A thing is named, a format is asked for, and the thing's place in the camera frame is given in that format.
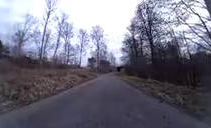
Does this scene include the brown bare hedge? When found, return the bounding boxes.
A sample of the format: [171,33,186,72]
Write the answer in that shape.
[123,59,211,88]

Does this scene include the grey asphalt road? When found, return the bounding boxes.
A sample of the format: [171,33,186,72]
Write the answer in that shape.
[0,71,211,128]

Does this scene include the bare trees wood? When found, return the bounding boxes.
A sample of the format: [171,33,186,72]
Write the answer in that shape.
[120,0,211,66]

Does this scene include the leaf-strewn grass verge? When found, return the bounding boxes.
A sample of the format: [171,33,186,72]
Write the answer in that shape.
[119,73,211,127]

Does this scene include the row of bare trees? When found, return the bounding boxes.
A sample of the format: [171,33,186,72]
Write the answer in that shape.
[11,0,117,69]

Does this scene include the dry brown grass verge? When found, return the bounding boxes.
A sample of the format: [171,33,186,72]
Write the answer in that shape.
[0,61,99,116]

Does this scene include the low brown bushes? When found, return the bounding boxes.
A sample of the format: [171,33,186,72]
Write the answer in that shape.
[86,57,117,74]

